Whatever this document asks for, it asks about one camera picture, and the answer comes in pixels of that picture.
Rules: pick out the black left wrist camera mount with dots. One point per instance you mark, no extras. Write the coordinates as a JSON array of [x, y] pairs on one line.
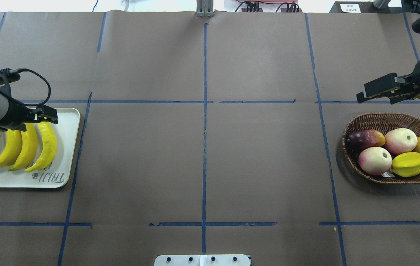
[[8, 76]]

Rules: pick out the black power box white label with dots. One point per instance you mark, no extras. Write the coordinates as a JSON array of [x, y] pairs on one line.
[[352, 7]]

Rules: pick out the aluminium frame post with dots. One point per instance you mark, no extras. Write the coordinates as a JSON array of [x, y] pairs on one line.
[[205, 8]]

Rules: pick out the white camera mast with base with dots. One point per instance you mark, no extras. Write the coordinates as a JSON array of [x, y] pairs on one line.
[[204, 260]]

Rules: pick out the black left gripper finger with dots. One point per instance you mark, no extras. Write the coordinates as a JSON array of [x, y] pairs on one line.
[[42, 113]]

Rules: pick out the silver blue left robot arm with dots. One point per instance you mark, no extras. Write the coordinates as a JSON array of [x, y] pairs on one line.
[[14, 114]]

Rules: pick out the brown wicker basket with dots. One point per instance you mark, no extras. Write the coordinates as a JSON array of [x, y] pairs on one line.
[[382, 122]]

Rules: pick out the red mango fruit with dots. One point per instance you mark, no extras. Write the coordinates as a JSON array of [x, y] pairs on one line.
[[361, 140]]

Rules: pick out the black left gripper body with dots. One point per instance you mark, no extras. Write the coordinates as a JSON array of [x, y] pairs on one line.
[[18, 115]]

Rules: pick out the yellow banana front basket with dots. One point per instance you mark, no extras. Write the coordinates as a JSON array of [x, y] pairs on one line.
[[49, 148]]

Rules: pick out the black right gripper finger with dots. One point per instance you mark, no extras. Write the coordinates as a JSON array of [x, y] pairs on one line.
[[388, 86]]

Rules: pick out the white bear tray plate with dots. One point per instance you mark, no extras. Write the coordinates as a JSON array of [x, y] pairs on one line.
[[58, 173]]

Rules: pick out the yellow banana basket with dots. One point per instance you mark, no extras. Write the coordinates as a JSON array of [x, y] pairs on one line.
[[29, 148], [49, 148]]

